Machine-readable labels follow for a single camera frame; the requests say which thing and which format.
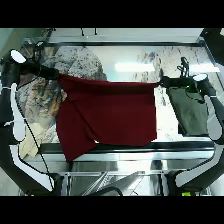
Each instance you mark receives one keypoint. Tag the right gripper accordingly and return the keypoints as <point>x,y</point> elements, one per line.
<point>171,82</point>

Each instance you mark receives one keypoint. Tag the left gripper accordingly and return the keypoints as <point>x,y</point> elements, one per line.
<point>49,72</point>

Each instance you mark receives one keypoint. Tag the dark red T-shirt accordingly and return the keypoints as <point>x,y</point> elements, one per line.
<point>110,113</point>

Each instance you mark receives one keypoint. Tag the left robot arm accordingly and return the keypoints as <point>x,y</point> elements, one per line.
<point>13,71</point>

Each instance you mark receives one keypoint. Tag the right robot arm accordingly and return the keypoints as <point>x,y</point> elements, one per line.
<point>213,100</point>

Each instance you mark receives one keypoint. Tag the dark green garment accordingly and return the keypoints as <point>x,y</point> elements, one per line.
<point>190,110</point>

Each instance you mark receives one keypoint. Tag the beige garment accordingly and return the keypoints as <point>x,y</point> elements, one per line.
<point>28,141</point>

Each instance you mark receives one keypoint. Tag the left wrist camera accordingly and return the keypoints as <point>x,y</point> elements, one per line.
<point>39,46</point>

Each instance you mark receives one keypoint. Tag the silver frame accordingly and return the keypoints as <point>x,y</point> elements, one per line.
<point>133,156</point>

